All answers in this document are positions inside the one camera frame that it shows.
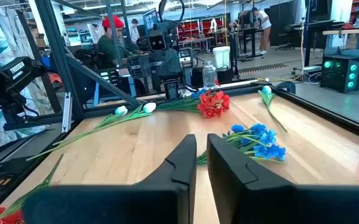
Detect white plastic bucket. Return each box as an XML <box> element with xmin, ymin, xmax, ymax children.
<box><xmin>212</xmin><ymin>45</ymin><xmax>231</xmax><ymax>68</ymax></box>

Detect red bin shelving rack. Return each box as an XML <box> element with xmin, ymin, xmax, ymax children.
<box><xmin>177</xmin><ymin>17</ymin><xmax>225</xmax><ymax>47</ymax></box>

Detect clear plastic water bottle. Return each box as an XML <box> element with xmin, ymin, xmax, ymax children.
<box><xmin>202</xmin><ymin>60</ymin><xmax>218</xmax><ymax>88</ymax></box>

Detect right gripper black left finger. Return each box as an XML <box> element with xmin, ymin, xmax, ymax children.
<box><xmin>23</xmin><ymin>134</ymin><xmax>198</xmax><ymax>224</ymax></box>

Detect black computer tower green fans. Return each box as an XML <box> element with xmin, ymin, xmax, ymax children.
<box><xmin>320</xmin><ymin>55</ymin><xmax>359</xmax><ymax>93</ymax></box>

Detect computer monitor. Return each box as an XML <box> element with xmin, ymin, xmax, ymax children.
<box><xmin>142</xmin><ymin>8</ymin><xmax>159</xmax><ymax>30</ymax></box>

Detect blue artificial flower bunch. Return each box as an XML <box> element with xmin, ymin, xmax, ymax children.
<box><xmin>196</xmin><ymin>123</ymin><xmax>287</xmax><ymax>166</ymax></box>

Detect silver metal bracket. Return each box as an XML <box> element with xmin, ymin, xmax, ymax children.
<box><xmin>61</xmin><ymin>91</ymin><xmax>73</xmax><ymax>134</ymax></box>

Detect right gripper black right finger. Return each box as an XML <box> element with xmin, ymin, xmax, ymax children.
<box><xmin>207</xmin><ymin>133</ymin><xmax>359</xmax><ymax>224</ymax></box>

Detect black aluminium table frame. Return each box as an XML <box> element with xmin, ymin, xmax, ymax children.
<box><xmin>17</xmin><ymin>0</ymin><xmax>359</xmax><ymax>138</ymax></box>

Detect red artificial flower bunch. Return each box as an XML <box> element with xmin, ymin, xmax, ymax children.
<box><xmin>156</xmin><ymin>89</ymin><xmax>231</xmax><ymax>119</ymax></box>
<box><xmin>0</xmin><ymin>154</ymin><xmax>64</xmax><ymax>224</ymax></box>

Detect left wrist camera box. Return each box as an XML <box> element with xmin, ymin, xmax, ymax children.
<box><xmin>147</xmin><ymin>33</ymin><xmax>167</xmax><ymax>51</ymax></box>

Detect white artificial tulip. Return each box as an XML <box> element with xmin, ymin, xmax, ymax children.
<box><xmin>258</xmin><ymin>85</ymin><xmax>289</xmax><ymax>134</ymax></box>
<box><xmin>26</xmin><ymin>101</ymin><xmax>157</xmax><ymax>162</ymax></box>
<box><xmin>51</xmin><ymin>105</ymin><xmax>129</xmax><ymax>147</ymax></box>

